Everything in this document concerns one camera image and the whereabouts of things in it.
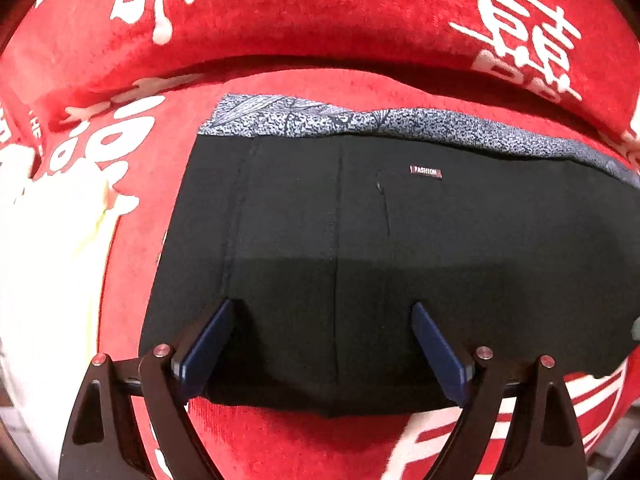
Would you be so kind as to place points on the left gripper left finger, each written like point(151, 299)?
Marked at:
point(103, 439)

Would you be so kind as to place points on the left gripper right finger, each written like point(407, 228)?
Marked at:
point(543, 440)

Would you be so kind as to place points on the black pants patterned waistband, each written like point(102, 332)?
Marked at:
point(326, 226)

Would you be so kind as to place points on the red sofa seat cushion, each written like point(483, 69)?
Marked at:
point(143, 145)

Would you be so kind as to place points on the red sofa back cushion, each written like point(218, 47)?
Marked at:
point(67, 55)

